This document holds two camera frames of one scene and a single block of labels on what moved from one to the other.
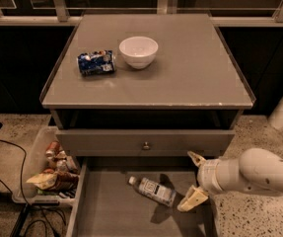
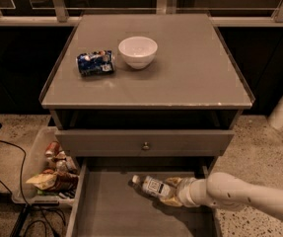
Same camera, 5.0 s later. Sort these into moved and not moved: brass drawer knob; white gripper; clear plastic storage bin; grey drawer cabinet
Moved: white gripper
Not moved: brass drawer knob; clear plastic storage bin; grey drawer cabinet
